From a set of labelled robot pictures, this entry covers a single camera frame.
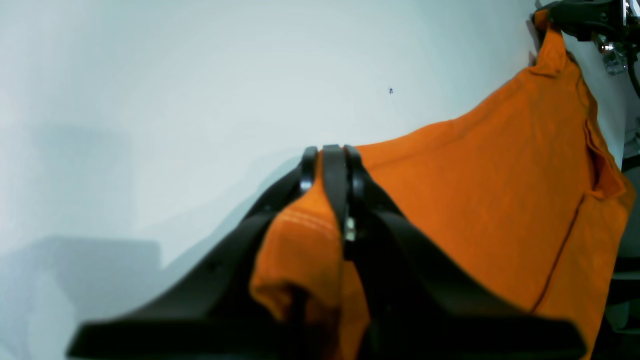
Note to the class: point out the orange T-shirt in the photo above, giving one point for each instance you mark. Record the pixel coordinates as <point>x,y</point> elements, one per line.
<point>521,193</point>

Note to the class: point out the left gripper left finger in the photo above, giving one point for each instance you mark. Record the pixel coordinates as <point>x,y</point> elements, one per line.
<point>209,314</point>

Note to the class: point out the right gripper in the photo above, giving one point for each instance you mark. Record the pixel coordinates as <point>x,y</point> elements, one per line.
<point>615,24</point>

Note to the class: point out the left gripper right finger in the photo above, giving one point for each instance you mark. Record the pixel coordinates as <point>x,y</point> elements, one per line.
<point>423,306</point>

